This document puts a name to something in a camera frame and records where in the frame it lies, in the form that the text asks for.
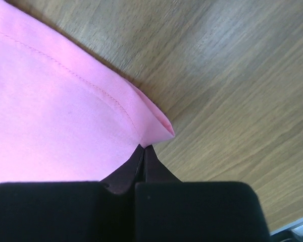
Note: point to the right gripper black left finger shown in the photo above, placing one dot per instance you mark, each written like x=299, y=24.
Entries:
x=72, y=211

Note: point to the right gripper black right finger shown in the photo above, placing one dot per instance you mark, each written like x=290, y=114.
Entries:
x=167, y=209

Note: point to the light pink t shirt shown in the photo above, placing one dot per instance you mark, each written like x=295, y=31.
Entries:
x=64, y=116

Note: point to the aluminium extrusion rail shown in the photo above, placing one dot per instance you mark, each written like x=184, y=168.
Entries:
x=290, y=232

